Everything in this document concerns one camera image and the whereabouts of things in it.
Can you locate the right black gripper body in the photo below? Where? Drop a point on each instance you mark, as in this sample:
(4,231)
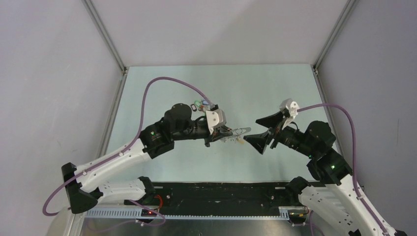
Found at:
(277,132)

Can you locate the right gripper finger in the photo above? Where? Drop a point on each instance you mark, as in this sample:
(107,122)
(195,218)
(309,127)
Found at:
(273,121)
(259,141)

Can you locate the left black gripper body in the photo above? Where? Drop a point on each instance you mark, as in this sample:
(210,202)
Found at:
(212,136)

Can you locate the metal keyring band with rings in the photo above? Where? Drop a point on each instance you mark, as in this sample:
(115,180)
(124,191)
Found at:
(238,134)

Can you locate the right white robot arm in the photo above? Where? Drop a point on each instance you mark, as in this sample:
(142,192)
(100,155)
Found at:
(327,166)

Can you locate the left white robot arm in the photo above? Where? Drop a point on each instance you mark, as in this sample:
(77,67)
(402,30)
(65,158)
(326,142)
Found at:
(89,184)

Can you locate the right controller board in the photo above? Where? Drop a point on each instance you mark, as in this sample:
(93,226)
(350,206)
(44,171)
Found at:
(298,214)

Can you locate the controller board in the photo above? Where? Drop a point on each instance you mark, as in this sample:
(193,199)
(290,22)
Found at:
(298,214)
(149,213)

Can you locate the left controller board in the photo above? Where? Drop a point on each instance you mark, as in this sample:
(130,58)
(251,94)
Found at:
(149,213)

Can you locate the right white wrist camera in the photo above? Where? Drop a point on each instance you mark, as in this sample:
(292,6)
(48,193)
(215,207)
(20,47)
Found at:
(290,107)

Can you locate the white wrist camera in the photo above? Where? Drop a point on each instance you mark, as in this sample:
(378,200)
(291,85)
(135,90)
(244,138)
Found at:
(215,119)
(290,107)

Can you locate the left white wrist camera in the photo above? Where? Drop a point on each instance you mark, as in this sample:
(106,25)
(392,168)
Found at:
(215,119)

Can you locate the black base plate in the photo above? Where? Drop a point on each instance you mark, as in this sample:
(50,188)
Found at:
(222,198)

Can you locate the white slotted cable duct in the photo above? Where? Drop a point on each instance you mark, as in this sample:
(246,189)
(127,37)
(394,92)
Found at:
(135,213)

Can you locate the left aluminium corner post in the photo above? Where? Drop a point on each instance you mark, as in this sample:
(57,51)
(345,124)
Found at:
(101,28)

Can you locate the aluminium corner post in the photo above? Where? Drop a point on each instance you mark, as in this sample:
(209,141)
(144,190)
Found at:
(335,32)
(101,28)

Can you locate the right aluminium corner post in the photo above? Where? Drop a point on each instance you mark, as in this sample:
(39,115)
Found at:
(335,32)

